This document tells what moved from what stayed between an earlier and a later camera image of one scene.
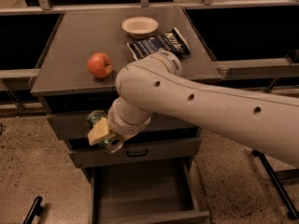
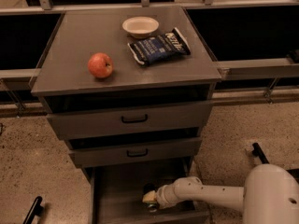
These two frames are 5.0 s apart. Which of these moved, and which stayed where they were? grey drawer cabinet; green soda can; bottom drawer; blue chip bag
Moved: green soda can
Stayed: blue chip bag; grey drawer cabinet; bottom drawer
